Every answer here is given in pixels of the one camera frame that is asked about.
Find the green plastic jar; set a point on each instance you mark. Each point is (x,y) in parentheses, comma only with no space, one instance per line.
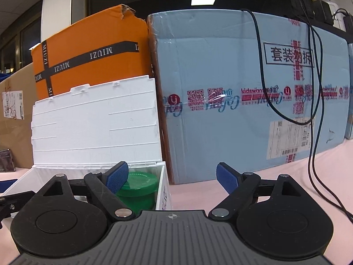
(140,187)

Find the dark window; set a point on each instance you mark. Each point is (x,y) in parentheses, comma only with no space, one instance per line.
(24,41)

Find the large light blue cardboard box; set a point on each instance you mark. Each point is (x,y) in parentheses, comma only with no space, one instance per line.
(220,60)

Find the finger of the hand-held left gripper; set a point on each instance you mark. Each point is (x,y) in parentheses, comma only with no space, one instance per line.
(16,201)

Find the blue cloth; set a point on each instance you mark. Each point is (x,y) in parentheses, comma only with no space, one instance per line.
(4,77)

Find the pink desktop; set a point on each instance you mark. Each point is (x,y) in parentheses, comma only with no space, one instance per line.
(193,196)

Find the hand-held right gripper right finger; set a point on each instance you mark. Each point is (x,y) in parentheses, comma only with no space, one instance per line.
(227,178)

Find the black power adapter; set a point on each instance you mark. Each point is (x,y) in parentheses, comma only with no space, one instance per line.
(322,11)
(349,23)
(300,2)

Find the dark blue flat object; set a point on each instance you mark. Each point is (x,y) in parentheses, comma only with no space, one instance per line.
(7,185)

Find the white electric kettle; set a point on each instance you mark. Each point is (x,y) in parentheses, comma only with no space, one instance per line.
(338,19)

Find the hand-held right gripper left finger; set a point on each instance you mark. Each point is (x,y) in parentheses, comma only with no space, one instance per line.
(117,178)

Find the dark transparent case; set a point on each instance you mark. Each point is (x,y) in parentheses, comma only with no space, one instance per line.
(6,160)

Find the orange cardboard box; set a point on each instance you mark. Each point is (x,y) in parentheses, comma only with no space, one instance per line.
(96,27)

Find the brown cardboard box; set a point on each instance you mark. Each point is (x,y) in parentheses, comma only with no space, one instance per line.
(19,143)

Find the white plastic storage box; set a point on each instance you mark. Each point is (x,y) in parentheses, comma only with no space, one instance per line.
(96,129)

